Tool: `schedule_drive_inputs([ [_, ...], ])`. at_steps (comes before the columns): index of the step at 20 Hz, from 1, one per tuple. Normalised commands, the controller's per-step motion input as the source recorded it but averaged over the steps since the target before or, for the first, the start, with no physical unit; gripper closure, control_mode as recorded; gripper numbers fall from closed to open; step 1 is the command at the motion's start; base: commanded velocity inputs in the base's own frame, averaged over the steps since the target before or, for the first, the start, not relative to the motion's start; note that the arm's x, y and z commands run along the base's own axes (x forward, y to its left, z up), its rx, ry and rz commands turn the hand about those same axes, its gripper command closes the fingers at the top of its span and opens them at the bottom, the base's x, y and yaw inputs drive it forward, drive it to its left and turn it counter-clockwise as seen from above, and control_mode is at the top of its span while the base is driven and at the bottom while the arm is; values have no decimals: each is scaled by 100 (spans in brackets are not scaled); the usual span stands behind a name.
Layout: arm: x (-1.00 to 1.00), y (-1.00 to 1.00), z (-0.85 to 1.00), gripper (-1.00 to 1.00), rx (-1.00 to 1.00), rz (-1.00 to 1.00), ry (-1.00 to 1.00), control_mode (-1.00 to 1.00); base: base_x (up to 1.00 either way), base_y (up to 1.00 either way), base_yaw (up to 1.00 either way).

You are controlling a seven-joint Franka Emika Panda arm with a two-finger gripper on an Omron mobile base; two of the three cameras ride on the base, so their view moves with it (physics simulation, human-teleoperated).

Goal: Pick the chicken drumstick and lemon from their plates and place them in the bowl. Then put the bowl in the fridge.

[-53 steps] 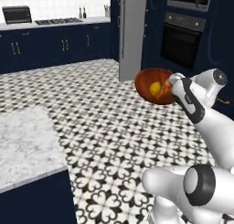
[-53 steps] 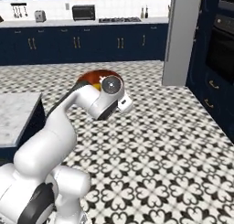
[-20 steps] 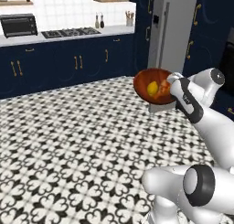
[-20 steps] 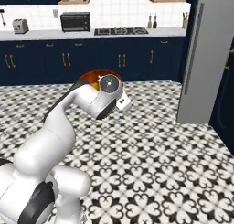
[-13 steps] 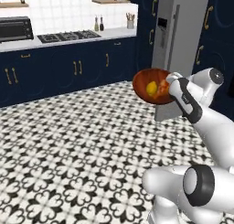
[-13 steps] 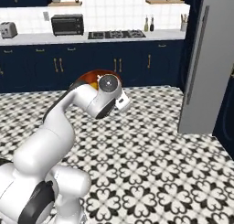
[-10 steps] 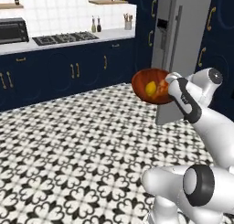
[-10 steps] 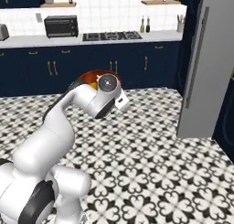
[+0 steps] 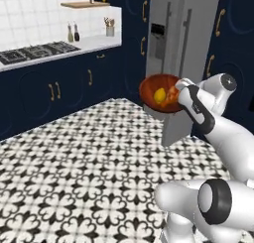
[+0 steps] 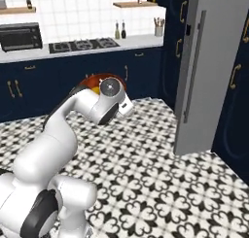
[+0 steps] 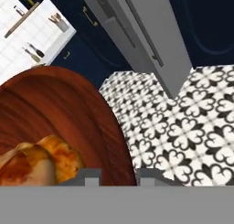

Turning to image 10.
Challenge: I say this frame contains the dark blue tall cupboard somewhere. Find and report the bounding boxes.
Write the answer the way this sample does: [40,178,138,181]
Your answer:
[146,0,192,111]

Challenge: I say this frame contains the wooden wall shelf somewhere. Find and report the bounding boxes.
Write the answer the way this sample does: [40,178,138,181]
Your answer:
[0,6,37,16]
[112,0,160,9]

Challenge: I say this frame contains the orange-brown bowl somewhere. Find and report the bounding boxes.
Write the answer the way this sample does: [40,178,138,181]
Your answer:
[77,72,128,96]

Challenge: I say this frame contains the grey fridge door handle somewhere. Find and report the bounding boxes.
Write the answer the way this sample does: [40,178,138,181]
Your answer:
[182,10,207,124]

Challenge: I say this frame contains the dark blue cupboard, brass handles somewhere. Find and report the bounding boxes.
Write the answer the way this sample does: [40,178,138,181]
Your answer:
[211,8,249,186]

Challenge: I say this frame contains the dark glass bottle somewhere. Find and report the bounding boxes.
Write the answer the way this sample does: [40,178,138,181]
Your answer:
[121,19,127,40]

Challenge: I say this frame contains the black gas hob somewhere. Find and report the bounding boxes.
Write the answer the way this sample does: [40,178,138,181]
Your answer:
[48,37,121,54]

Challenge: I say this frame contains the green glass bottle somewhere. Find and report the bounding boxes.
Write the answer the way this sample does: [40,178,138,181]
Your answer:
[114,19,122,40]

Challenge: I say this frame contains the black toaster oven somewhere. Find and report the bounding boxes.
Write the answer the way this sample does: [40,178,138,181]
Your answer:
[0,21,44,52]

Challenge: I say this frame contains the grey fridge door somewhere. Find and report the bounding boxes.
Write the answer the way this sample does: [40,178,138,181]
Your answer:
[172,0,249,156]

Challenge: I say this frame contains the dark blue base cupboards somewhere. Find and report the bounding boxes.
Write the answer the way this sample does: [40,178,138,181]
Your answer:
[0,47,164,123]

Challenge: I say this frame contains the grey utensil pot with tools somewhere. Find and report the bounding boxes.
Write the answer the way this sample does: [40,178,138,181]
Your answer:
[153,17,166,38]

